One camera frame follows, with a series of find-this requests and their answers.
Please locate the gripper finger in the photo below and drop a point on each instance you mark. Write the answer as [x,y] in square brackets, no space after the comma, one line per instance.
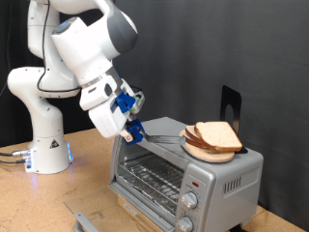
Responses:
[127,136]

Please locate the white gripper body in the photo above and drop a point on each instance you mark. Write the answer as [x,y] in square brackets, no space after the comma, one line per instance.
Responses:
[104,121]

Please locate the metal spatula with blue block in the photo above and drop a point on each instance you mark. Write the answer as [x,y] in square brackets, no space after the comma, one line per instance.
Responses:
[167,139]

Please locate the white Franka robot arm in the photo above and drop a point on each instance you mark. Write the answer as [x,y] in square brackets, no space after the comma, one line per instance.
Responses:
[32,83]

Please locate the wooden box under oven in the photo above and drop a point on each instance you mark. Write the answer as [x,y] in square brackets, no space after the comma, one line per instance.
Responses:
[141,222]

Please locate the silver oven knob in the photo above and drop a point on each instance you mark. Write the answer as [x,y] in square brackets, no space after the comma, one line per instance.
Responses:
[189,199]
[184,224]

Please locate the silver toaster oven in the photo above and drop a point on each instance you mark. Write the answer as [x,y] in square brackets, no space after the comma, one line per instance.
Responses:
[225,206]

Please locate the aluminium foil sheet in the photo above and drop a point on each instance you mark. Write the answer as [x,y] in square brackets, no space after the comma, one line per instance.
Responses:
[145,196]

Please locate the red indicator light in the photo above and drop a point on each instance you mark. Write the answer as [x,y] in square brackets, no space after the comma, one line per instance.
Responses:
[195,184]

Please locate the wooden cutting board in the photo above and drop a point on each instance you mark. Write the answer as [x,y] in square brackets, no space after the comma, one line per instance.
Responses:
[209,156]

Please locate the black curtain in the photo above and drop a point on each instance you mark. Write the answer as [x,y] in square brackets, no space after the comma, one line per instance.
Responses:
[14,132]

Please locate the grey backdrop cloth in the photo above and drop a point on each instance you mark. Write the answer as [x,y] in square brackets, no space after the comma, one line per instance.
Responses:
[199,48]

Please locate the black metal bookend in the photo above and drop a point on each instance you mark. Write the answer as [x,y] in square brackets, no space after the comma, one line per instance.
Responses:
[236,103]

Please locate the wrist camera on blue mount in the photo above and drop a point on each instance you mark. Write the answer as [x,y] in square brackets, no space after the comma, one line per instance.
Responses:
[124,102]

